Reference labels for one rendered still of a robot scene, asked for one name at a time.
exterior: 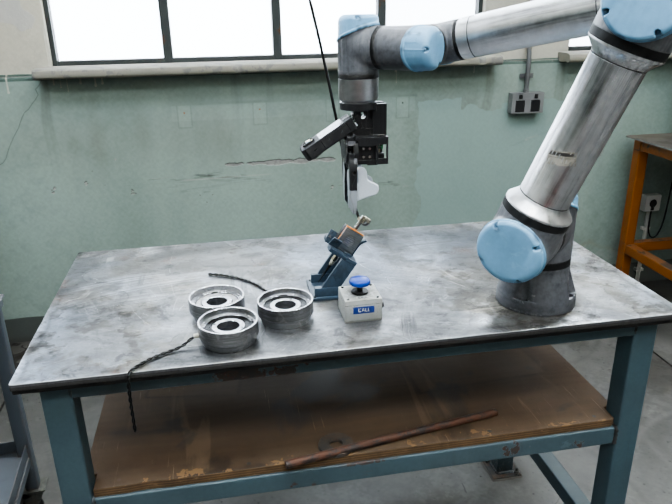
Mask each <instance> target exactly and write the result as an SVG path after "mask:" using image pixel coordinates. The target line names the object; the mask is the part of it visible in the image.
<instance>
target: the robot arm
mask: <svg viewBox="0 0 672 504"><path fill-rule="evenodd" d="M586 36H588V37H589V40H590V43H591V50H590V52H589V54H588V56H587V58H586V60H585V62H584V64H583V66H582V68H581V70H580V72H579V74H578V75H577V77H576V79H575V81H574V83H573V85H572V87H571V89H570V91H569V93H568V95H567V97H566V99H565V101H564V103H563V104H562V106H561V108H560V110H559V112H558V114H557V116H556V118H555V120H554V122H553V124H552V126H551V128H550V130H549V132H548V133H547V135H546V137H545V139H544V141H543V143H542V145H541V147H540V149H539V151H538V153H537V155H536V157H535V159H534V161H533V163H532V164H531V166H530V168H529V170H528V172H527V174H526V176H525V178H524V180H523V182H522V184H521V185H520V186H517V187H515V188H511V189H509V190H508V191H507V193H506V195H505V197H504V199H503V201H502V203H501V205H500V207H499V209H498V211H497V212H496V214H495V216H494V218H493V220H492V221H490V222H489V223H487V224H486V225H485V226H484V227H483V229H482V231H481V232H480V234H479V236H478V240H477V253H478V256H479V258H480V261H481V263H482V265H483V266H484V268H485V269H486V270H487V271H488V272H489V273H490V274H491V275H493V276H494V277H496V278H497V279H499V282H498V284H497V287H496V299H497V301H498V302H499V303H500V304H501V305H502V306H504V307H506V308H507V309H510V310H512V311H515V312H518V313H522V314H526V315H532V316H557V315H562V314H565V313H568V312H570V311H571V310H572V309H573V308H574V307H575V301H576V291H575V286H574V282H573V278H572V273H571V269H570V264H571V256H572V248H573V240H574V232H575V224H576V216H577V211H578V210H579V207H578V195H577V193H578V192H579V190H580V188H581V186H582V185H583V183H584V181H585V179H586V178H587V176H588V174H589V173H590V171H591V169H592V167H593V166H594V164H595V162H596V160H597V159H598V157H599V155H600V153H601V152H602V150H603V148H604V146H605V145H606V143H607V141H608V139H609V138H610V136H611V134H612V133H613V131H614V129H615V127H616V126H617V124H618V122H619V120H620V119H621V117H622V115H623V113H624V112H625V110H626V108H627V106H628V105H629V103H630V101H631V100H632V98H633V96H634V94H635V93H636V91H637V89H638V87H639V86H640V84H641V82H642V80H643V79H644V77H645V75H646V73H647V72H648V71H650V70H651V69H654V68H656V67H659V66H662V65H664V64H665V63H666V61H667V59H668V58H669V56H670V54H671V53H672V0H533V1H529V2H525V3H521V4H517V5H512V6H508V7H504V8H500V9H496V10H491V11H487V12H483V13H479V14H475V15H470V16H466V17H462V18H458V19H453V20H449V21H444V22H440V23H435V24H418V25H400V26H382V25H380V23H379V18H378V16H377V15H376V14H345V15H342V16H340V17H339V19H338V37H337V39H336V42H337V47H338V98H339V100H341V101H340V110H344V111H351V113H350V114H351V115H350V116H349V115H348V114H346V115H344V116H343V117H341V118H340V119H338V120H337V121H335V122H334V123H333V124H331V125H330V126H328V127H327V128H325V129H324V130H322V131H321V132H320V133H318V134H317V135H315V136H314V137H311V138H309V139H308V140H306V141H305V142H304V143H303V144H302V145H301V146H300V151H301V152H302V154H303V155H304V157H305V158H306V160H308V161H311V160H313V159H315V158H317V157H318V156H320V155H321V154H322V153H323V152H324V151H326V150H327V149H329V148H330V147H331V146H333V145H334V144H336V143H337V142H339V141H340V140H341V157H342V175H343V189H344V199H345V201H346V203H347V204H348V207H349V208H350V210H351V212H352V213H353V214H356V212H357V201H359V200H361V199H364V198H367V197H370V196H373V195H376V194H377V193H378V191H379V187H378V185H377V184H376V183H374V182H373V179H372V177H371V176H369V175H367V171H366V169H365V168H363V167H362V164H367V165H378V164H388V138H389V137H388V136H387V103H384V101H375V100H377V99H378V92H379V78H378V77H379V70H403V71H413V72H423V71H432V70H435V69H436V68H437V67H438V65H446V64H450V63H452V62H456V61H462V60H466V59H470V58H476V57H481V56H486V55H491V54H497V53H502V52H507V51H512V50H518V49H523V48H528V47H533V46H539V45H544V44H549V43H554V42H560V41H565V40H570V39H575V38H581V37H586ZM361 112H363V115H362V114H361ZM351 116H352V118H351ZM353 120H354V121H353ZM354 122H355V123H354ZM384 144H386V158H384V153H383V152H382V149H383V145H384Z"/></svg>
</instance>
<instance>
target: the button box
mask: <svg viewBox="0 0 672 504"><path fill-rule="evenodd" d="M338 307H339V310H340V312H341V314H342V317H343V319H344V321H345V323H346V324H347V323H356V322H366V321H376V320H382V308H383V307H384V302H383V301H382V297H381V295H380V294H379V292H378V290H377V289H376V287H375V285H374V284H370V285H369V286H367V287H363V291H361V292H358V291H357V287H353V286H340V287H338Z"/></svg>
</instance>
